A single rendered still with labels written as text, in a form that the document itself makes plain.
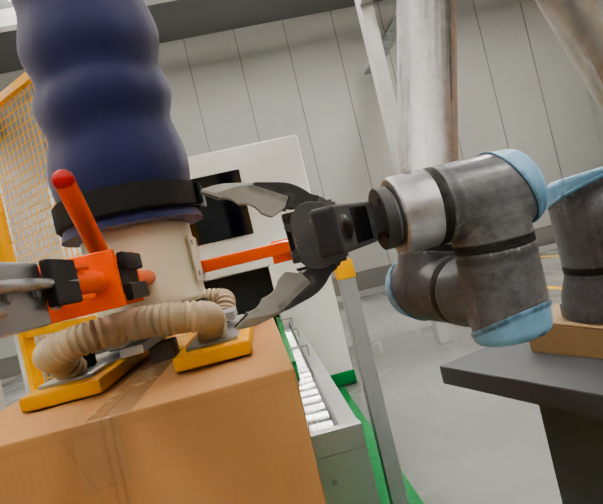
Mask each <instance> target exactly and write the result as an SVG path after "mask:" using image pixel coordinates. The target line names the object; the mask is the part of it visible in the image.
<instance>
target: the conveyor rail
mask: <svg viewBox="0 0 603 504"><path fill-rule="evenodd" d="M288 322H289V326H290V329H294V328H298V331H299V335H300V337H299V336H298V332H297V330H293V331H292V334H293V336H294V338H295V340H296V342H297V344H298V346H300V345H304V344H307V345H308V349H309V353H310V356H309V355H308V351H307V347H306V346H305V347H302V348H299V350H300V351H301V353H302V356H303V358H304V360H305V363H306V364H307V367H308V368H309V372H311V376H312V379H313V381H314V383H315V387H317V390H318V393H319V394H320V396H321V400H323V403H324V406H325V407H326V409H327V412H328V415H329V416H330V418H331V420H332V423H333V426H336V425H339V424H343V423H347V422H350V421H354V420H357V418H356V417H355V415H354V414H353V412H352V410H351V409H350V407H349V405H348V404H347V402H346V401H345V399H344V397H343V396H342V394H341V393H340V391H339V389H338V388H337V386H336V385H335V383H334V381H333V380H332V378H331V377H330V375H329V373H328V372H327V370H326V369H325V367H324V365H323V364H322V362H321V361H320V359H319V357H318V356H317V354H316V353H315V351H314V349H313V348H312V346H311V345H310V343H309V341H308V340H307V338H306V337H305V335H304V333H303V332H302V330H301V329H300V327H299V325H298V324H297V322H296V321H295V319H293V320H292V321H291V320H289V321H288ZM292 322H293V325H292Z"/></svg>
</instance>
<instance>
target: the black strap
mask: <svg viewBox="0 0 603 504"><path fill-rule="evenodd" d="M201 189H203V187H202V186H201V185H200V183H199V182H195V183H194V182H192V181H189V180H183V179H155V180H144V181H136V182H129V183H123V184H117V185H112V186H107V187H103V188H99V189H94V190H91V191H87V192H84V193H82V194H83V196H84V199H85V201H86V203H87V205H88V207H89V209H90V211H91V213H92V215H93V217H94V219H95V220H96V219H100V218H104V217H108V216H112V215H117V214H122V213H127V212H133V211H138V210H144V209H151V208H158V207H168V206H194V207H197V208H199V210H201V208H202V207H206V206H207V203H206V199H205V195H202V194H200V191H201ZM51 213H52V218H53V222H54V226H55V230H56V234H57V235H58V236H60V237H62V234H63V233H64V232H65V231H66V230H68V229H70V228H72V227H75V226H74V224H73V222H72V220H71V218H70V216H69V214H68V212H67V210H66V208H65V206H64V204H63V203H62V201H61V202H59V203H57V204H56V205H55V206H54V207H53V208H52V210H51Z"/></svg>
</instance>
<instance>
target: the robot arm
mask: <svg viewBox="0 0 603 504"><path fill-rule="evenodd" d="M535 2H536V3H537V5H538V7H539V8H540V10H541V12H542V13H543V15H544V17H545V18H546V20H547V22H548V23H549V25H550V27H551V28H552V30H553V32H554V33H555V35H556V37H557V38H558V40H559V42H560V43H561V45H562V47H563V48H564V50H565V52H566V53H567V55H568V57H569V58H570V60H571V62H572V63H573V65H574V67H575V69H576V70H577V72H578V74H579V75H580V77H581V79H582V80H583V82H584V84H585V85H586V87H587V89H588V90H589V92H590V94H591V95H592V97H593V99H594V100H595V102H596V104H597V105H598V107H599V109H600V110H601V112H602V114H603V0H535ZM396 23H397V116H398V175H394V176H390V177H386V178H384V179H383V181H382V183H381V186H380V187H378V188H374V189H371V190H370V192H369V195H368V201H364V202H354V203H345V204H336V203H335V201H333V202H332V199H328V200H326V199H324V198H323V197H319V195H314V194H311V193H309V192H307V191H306V190H304V189H303V188H301V187H299V186H297V185H294V184H291V183H285V182H253V183H224V184H217V185H213V186H210V187H206V188H203V189H201V191H200V194H202V195H205V196H208V197H210V198H213V199H216V200H219V201H220V200H230V201H233V202H234V203H236V204H237V205H239V206H241V205H248V206H251V207H253V208H255V209H256V210H257V211H258V212H259V213H260V214H261V215H264V216H266V217H269V218H272V217H274V216H275V215H277V214H278V213H279V212H281V211H283V212H286V210H287V209H288V210H293V209H295V210H294V211H292V212H288V213H284V214H282V215H281V218H282V222H283V224H284V229H285V232H286V236H287V240H288V244H289V248H290V252H291V257H292V261H293V264H297V263H302V264H303V265H305V267H301V268H297V269H296V270H297V271H300V272H299V273H294V272H284V273H283V274H282V275H281V276H280V277H279V279H278V280H277V284H276V287H275V289H274V290H273V292H272V293H271V294H269V295H268V296H266V297H263V298H262V299H261V301H260V303H259V305H258V306H257V307H256V308H255V309H253V310H251V311H249V312H248V311H247V313H246V314H245V315H244V316H243V317H242V318H241V319H240V320H239V322H238V323H237V324H236V325H235V326H234V328H236V329H237V330H239V329H244V328H249V327H253V326H256V325H258V324H261V323H263V322H265V321H267V320H269V319H271V318H273V317H275V316H277V315H279V314H281V313H282V312H284V311H287V310H289V309H291V308H293V307H294V306H296V305H298V304H300V303H302V302H304V301H306V300H307V299H309V298H311V297H313V296H314V295H315V294H317V293H318V292H319V291H320V290H321V289H322V288H323V286H324V285H325V284H326V282H327V280H328V278H329V276H330V275H331V273H332V272H333V271H334V270H336V269H337V266H340V264H341V262H342V261H346V260H347V258H346V256H349V254H348V252H351V251H354V250H356V249H359V248H361V247H364V246H367V245H369V244H372V243H374V242H377V241H378V242H379V244H380V245H381V247H382V248H383V249H385V250H389V249H393V248H395V249H396V250H397V261H396V262H395V263H394V264H393V265H392V266H391V267H390V269H389V271H388V273H387V275H386V280H385V290H386V294H387V297H388V300H389V302H390V303H391V305H392V306H393V307H394V309H395V310H397V311H398V312H399V313H401V314H402V315H405V316H408V317H411V318H413V319H416V320H420V321H428V320H430V321H437V322H444V323H452V324H454V325H458V326H464V327H471V330H472V333H471V336H472V337H473V338H474V341H475V342H476V343H477V344H479V345H481V346H485V347H504V346H511V345H517V344H522V343H526V342H529V341H532V340H535V339H537V338H539V337H541V336H544V335H545V334H547V333H548V332H549V331H550V330H551V328H552V326H553V316H552V310H551V304H552V300H550V299H549V295H548V290H547V285H546V281H545V276H544V272H543V267H542V262H541V258H540V253H539V249H538V244H537V239H536V235H535V230H534V227H533V223H534V222H536V221H538V220H539V219H540V217H541V216H542V215H543V214H544V212H545V210H546V207H547V210H548V211H549V216H550V220H551V224H552V228H553V232H554V237H555V241H556V245H557V249H558V253H559V258H560V262H561V266H562V270H563V275H564V279H563V285H562V291H561V299H560V301H559V306H560V311H561V315H562V316H563V317H564V318H565V319H567V320H569V321H573V322H577V323H584V324H603V166H602V167H599V168H595V169H592V170H589V171H586V172H583V173H579V174H576V175H573V176H570V177H567V178H564V179H560V180H557V181H554V182H552V183H550V184H549V185H548V186H546V182H545V179H544V177H543V174H542V172H541V171H540V169H539V167H538V166H537V164H536V163H535V162H534V161H533V160H532V159H531V158H530V157H529V156H528V155H526V154H525V153H523V152H521V151H518V150H515V149H505V150H499V151H494V152H491V151H486V152H482V153H480V154H478V155H476V156H472V157H468V158H464V159H460V160H458V103H457V43H456V0H396ZM302 270H305V271H303V272H302Z"/></svg>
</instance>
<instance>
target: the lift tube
mask: <svg viewBox="0 0 603 504"><path fill-rule="evenodd" d="M10 1H11V3H12V6H13V8H14V10H15V13H16V18H17V35H16V45H17V53H18V57H19V60H20V63H21V65H22V67H23V68H24V70H25V72H26V73H27V75H28V76H29V77H30V79H31V81H32V85H33V88H34V96H33V100H32V113H33V116H34V119H35V121H36V122H37V124H38V126H39V128H40V129H41V130H42V132H43V133H44V136H45V138H46V141H47V164H46V168H47V178H48V183H49V187H50V190H51V193H52V196H53V198H54V200H55V202H56V204H57V203H59V202H61V199H60V197H59V195H58V193H57V191H56V189H55V187H54V186H53V185H52V183H51V177H52V175H53V173H54V172H55V171H57V170H59V169H66V170H68V171H70V172H71V173H72V174H73V175H74V176H75V178H76V182H77V184H78V186H79V188H80V190H81V192H82V193H84V192H87V191H91V190H94V189H99V188H103V187H107V186H112V185H117V184H123V183H129V182H136V181H144V180H155V179H183V180H189V181H190V169H189V162H188V157H187V153H186V150H185V147H184V145H183V142H182V140H181V138H180V136H179V134H178V132H177V130H176V129H175V127H174V125H173V123H172V121H171V116H170V110H171V100H172V97H171V87H170V84H169V81H168V80H167V78H166V76H165V74H164V73H163V71H162V70H161V68H160V66H159V64H158V54H159V35H158V30H157V27H156V24H155V21H154V19H153V17H152V15H151V13H150V11H149V9H148V7H147V5H146V3H145V1H144V0H10ZM170 219H181V220H184V221H185V222H187V223H189V225H191V224H194V223H196V222H198V221H200V220H201V219H203V215H202V213H201V212H200V210H199V208H197V207H194V206H168V207H158V208H151V209H144V210H138V211H133V212H127V213H122V214H117V215H112V216H108V217H104V218H100V219H96V220H95V221H96V223H97V225H98V227H99V230H100V232H101V233H102V232H105V231H109V230H112V229H116V228H121V227H125V226H130V225H135V224H140V223H146V222H152V221H160V220H170ZM82 243H83V241H82V239H81V237H80V235H79V233H78V231H77V229H76V228H75V227H72V228H70V229H68V230H66V231H65V232H64V233H63V234H62V242H61V246H63V247H70V248H77V247H80V245H81V244H82Z"/></svg>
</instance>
